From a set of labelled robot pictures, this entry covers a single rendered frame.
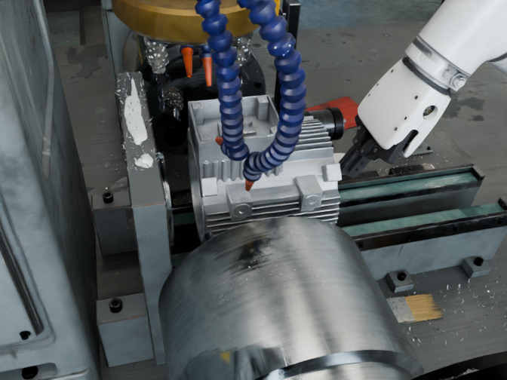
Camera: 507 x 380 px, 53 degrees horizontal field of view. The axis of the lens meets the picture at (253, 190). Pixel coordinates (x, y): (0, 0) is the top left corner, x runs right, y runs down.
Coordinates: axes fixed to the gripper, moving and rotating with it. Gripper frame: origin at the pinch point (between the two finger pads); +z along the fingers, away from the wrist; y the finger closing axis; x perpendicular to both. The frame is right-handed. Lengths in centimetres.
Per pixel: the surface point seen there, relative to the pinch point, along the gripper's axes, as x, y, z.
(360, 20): -181, 279, 22
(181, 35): 32.0, -2.5, -7.1
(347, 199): -13.8, 9.3, 11.8
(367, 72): -50, 72, 5
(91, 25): -13, 291, 115
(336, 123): -7.1, 17.2, 2.3
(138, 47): 25.0, 34.1, 10.8
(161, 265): 22.6, -8.9, 18.7
